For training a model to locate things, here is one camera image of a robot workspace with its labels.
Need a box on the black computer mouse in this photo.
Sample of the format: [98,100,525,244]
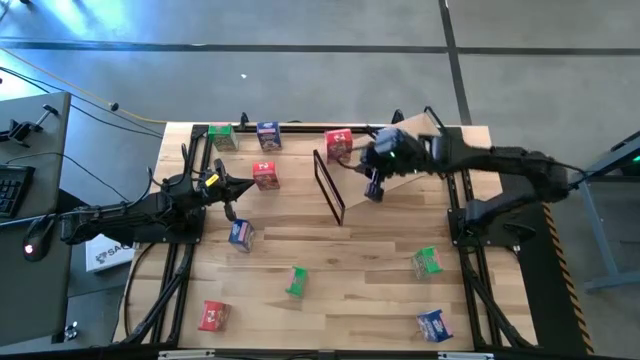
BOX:
[21,214,57,263]

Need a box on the black floor cable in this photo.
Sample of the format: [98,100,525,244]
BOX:
[0,64,165,139]

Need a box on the tilted wooden shelf tray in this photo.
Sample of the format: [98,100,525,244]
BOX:
[313,105,464,227]

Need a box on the black looped cable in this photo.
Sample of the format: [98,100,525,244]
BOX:
[122,243,152,338]

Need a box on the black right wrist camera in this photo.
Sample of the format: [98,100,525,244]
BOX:
[377,127,415,162]

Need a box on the green cereal box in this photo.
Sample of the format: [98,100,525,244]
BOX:
[411,245,445,280]
[284,265,309,300]
[207,123,240,153]

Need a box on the white printed cardboard box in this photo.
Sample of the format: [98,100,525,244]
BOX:
[84,233,137,274]

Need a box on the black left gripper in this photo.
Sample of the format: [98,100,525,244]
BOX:
[197,158,256,222]

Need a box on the black desk clamp mount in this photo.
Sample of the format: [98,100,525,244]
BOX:
[0,103,60,149]

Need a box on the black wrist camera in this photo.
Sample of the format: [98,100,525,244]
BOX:
[202,172,224,195]
[377,127,415,162]

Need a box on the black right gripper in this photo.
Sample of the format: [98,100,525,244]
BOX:
[335,126,432,204]

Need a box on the blue grey metal stand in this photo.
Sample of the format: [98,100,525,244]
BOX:
[569,130,640,295]

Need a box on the black keyboard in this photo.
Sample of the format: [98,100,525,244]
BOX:
[0,164,36,220]

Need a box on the dark grey desk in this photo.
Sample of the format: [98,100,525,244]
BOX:
[0,91,72,221]
[0,212,76,347]

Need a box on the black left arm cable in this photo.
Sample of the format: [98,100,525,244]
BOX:
[144,142,211,201]

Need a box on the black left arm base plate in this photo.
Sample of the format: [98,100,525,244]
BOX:
[133,207,207,246]

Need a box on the blue cereal box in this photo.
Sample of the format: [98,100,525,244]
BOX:
[228,218,257,254]
[416,308,455,344]
[256,120,283,153]

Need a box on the silver aluminium bracket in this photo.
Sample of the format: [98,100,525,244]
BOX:
[158,349,216,360]
[437,351,495,360]

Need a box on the black desk cable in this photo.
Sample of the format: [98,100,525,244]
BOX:
[3,151,132,203]

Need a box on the yellow floor cable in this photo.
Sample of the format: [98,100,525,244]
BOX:
[0,46,167,125]

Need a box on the red cereal box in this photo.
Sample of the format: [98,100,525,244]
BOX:
[251,160,281,192]
[197,299,232,333]
[323,128,354,164]

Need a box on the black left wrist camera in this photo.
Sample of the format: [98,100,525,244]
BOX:
[202,172,224,195]

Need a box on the black hazard striped floor mat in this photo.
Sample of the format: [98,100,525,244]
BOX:
[492,146,597,357]

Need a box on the black aluminium table frame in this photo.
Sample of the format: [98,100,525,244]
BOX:
[113,119,539,359]

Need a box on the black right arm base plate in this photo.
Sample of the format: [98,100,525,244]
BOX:
[447,206,524,250]

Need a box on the black desk leg bar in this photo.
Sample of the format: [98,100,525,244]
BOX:
[55,188,90,217]

